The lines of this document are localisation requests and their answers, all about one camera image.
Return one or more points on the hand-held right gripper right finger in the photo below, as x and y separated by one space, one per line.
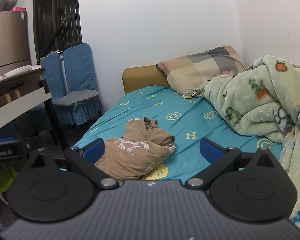
210 151

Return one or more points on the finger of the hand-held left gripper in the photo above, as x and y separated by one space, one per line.
31 145

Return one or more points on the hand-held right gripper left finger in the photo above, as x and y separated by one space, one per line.
93 150

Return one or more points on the tan printed t-shirt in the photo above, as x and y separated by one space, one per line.
130 155

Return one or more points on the blue covered chair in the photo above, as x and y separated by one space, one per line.
52 75
5 131
78 67

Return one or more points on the dark table with white edge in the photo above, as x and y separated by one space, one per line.
20 105

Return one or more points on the grey seat cushion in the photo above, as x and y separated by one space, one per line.
75 98

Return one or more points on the green fleece printed blanket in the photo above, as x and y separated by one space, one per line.
265 100

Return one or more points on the patchwork pillow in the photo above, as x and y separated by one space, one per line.
197 72

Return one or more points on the mustard bed headboard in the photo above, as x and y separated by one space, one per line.
140 77

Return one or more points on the beige refrigerator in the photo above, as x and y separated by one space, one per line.
12 42

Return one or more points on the dark barred window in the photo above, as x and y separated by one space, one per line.
47 17

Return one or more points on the pink item on refrigerator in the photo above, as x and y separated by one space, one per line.
18 9

